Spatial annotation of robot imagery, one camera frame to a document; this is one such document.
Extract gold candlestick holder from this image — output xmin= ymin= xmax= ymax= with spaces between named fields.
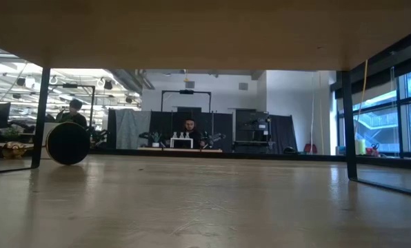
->
xmin=1 ymin=122 xmax=91 ymax=166

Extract person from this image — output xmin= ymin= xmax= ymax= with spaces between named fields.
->
xmin=59 ymin=98 xmax=88 ymax=128
xmin=181 ymin=118 xmax=206 ymax=149

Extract black curtain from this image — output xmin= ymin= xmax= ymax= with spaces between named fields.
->
xmin=107 ymin=108 xmax=298 ymax=154

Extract white rack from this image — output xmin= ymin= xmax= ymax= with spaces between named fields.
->
xmin=170 ymin=137 xmax=194 ymax=149

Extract background wooden table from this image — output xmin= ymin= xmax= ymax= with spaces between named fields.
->
xmin=136 ymin=147 xmax=223 ymax=154

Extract black machine on stand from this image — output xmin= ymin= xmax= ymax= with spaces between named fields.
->
xmin=233 ymin=108 xmax=272 ymax=153

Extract grey curtain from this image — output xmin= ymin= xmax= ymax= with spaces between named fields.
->
xmin=114 ymin=109 xmax=152 ymax=149

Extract wooden riser shelf black legs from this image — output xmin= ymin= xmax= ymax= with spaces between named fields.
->
xmin=0 ymin=0 xmax=411 ymax=199

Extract yellow-green cylinder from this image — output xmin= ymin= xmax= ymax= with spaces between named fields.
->
xmin=355 ymin=138 xmax=367 ymax=156

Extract yellow hanging cable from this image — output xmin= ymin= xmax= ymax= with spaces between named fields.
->
xmin=353 ymin=60 xmax=369 ymax=138

